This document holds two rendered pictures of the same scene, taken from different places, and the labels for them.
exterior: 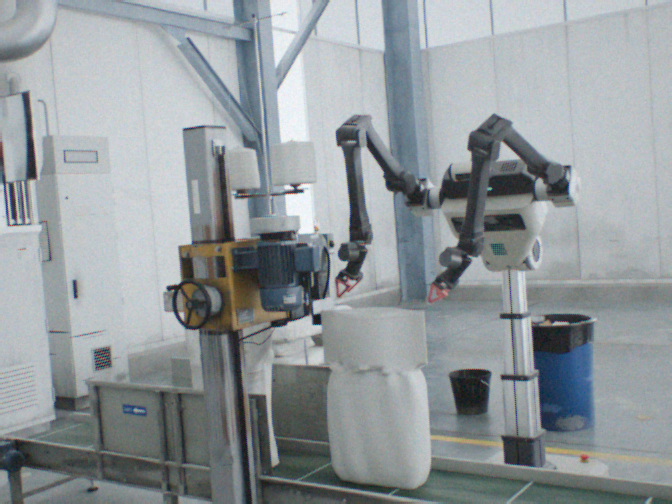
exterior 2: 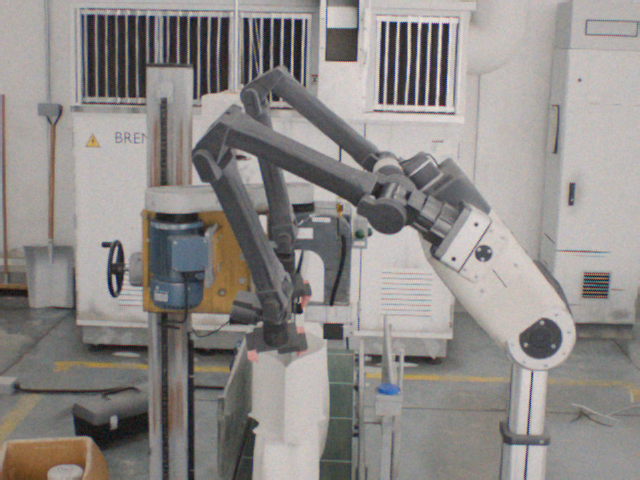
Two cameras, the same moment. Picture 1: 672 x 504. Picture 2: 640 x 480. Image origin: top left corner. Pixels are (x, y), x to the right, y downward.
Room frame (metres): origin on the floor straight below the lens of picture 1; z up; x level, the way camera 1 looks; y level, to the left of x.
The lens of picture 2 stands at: (1.82, -2.32, 1.82)
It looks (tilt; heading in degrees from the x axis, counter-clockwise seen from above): 11 degrees down; 57
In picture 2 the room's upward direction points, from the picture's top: 2 degrees clockwise
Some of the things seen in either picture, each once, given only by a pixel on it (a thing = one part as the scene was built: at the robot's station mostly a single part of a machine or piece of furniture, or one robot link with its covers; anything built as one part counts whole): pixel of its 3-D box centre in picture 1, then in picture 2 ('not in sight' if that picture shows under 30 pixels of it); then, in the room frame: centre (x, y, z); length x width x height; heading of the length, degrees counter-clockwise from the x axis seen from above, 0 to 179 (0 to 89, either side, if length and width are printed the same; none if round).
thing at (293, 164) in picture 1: (293, 164); (230, 123); (3.08, 0.13, 1.61); 0.17 x 0.17 x 0.17
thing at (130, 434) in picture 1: (172, 434); (241, 400); (3.45, 0.74, 0.53); 1.05 x 0.02 x 0.41; 56
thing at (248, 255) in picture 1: (253, 258); not in sight; (2.97, 0.30, 1.27); 0.12 x 0.09 x 0.09; 146
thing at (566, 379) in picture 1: (558, 371); not in sight; (5.09, -1.32, 0.32); 0.51 x 0.48 x 0.65; 146
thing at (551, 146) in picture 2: (39, 242); (552, 128); (6.58, 2.34, 1.34); 0.24 x 0.04 x 0.32; 56
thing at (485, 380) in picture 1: (471, 392); not in sight; (5.53, -0.84, 0.13); 0.30 x 0.30 x 0.26
